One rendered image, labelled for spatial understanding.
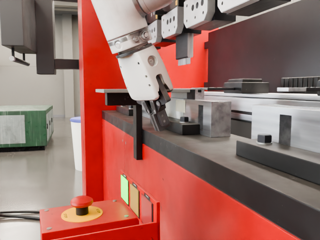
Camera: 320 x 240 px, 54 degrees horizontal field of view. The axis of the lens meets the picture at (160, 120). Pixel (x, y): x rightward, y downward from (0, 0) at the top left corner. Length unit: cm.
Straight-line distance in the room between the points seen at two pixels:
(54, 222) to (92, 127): 131
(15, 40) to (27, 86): 962
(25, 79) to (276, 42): 1058
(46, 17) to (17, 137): 327
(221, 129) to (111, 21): 41
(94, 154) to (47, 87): 970
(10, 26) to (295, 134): 171
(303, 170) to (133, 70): 34
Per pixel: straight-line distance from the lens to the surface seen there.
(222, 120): 84
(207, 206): 61
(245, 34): 168
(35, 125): 536
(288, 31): 143
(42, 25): 241
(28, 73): 1160
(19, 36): 200
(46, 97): 1152
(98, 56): 185
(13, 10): 203
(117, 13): 59
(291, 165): 51
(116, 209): 61
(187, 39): 102
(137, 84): 62
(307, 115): 56
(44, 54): 238
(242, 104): 118
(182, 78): 198
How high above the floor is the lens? 100
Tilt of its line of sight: 6 degrees down
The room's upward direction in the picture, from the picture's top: straight up
